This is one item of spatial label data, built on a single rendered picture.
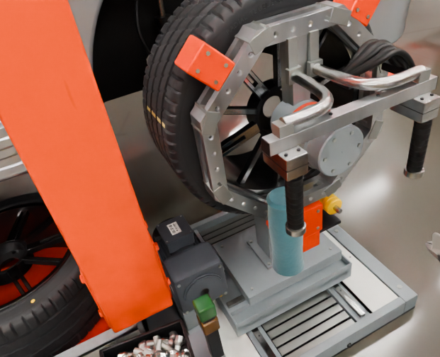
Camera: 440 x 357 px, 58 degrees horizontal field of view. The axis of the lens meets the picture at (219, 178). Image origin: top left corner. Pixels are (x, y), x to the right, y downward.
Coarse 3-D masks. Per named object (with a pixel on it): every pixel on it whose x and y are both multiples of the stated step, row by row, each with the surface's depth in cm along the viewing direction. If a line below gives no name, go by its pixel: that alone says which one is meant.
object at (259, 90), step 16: (320, 32) 100; (320, 48) 117; (336, 48) 109; (336, 64) 115; (256, 80) 99; (272, 80) 106; (320, 80) 109; (256, 96) 103; (336, 96) 121; (352, 96) 114; (240, 112) 102; (256, 112) 104; (256, 128) 107; (224, 144) 105; (240, 144) 107; (256, 144) 112; (224, 160) 129; (240, 160) 132; (256, 160) 113; (240, 176) 114; (256, 176) 124; (272, 176) 124; (304, 176) 122; (256, 192) 116
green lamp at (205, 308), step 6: (198, 300) 85; (204, 300) 85; (210, 300) 85; (198, 306) 84; (204, 306) 84; (210, 306) 84; (198, 312) 83; (204, 312) 83; (210, 312) 84; (216, 312) 86; (198, 318) 86; (204, 318) 84; (210, 318) 85
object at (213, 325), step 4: (196, 316) 88; (216, 316) 87; (212, 320) 87; (216, 320) 87; (200, 324) 88; (204, 324) 86; (208, 324) 86; (212, 324) 87; (216, 324) 87; (204, 328) 86; (208, 328) 87; (212, 328) 87; (216, 328) 88; (204, 332) 87; (208, 332) 88; (212, 332) 88
